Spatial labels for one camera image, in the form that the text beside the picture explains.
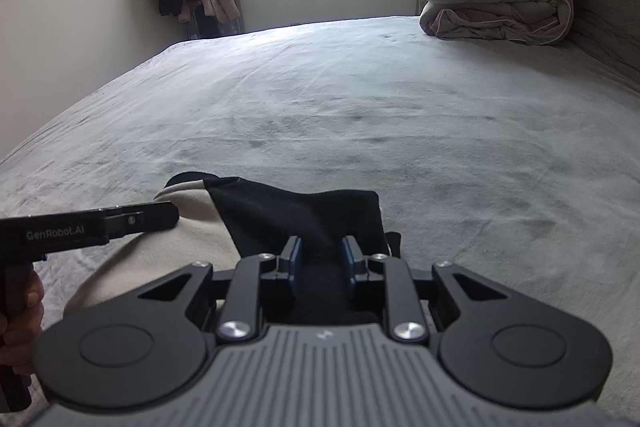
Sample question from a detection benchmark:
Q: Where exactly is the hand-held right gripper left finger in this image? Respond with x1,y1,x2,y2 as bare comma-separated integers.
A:
137,234,303,340

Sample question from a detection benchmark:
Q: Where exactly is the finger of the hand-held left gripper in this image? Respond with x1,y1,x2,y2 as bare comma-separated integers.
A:
102,202,180,240

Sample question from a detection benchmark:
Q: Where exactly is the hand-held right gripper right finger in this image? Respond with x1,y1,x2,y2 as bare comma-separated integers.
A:
341,234,506,343

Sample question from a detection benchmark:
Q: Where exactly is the black and cream raglan shirt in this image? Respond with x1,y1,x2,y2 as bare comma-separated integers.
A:
45,172,402,333

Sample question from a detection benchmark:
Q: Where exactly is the person's left hand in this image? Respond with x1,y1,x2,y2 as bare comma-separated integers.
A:
0,272,45,378

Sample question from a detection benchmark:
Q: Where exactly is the bed with grey sheet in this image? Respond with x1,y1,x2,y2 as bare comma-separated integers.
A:
0,14,640,427

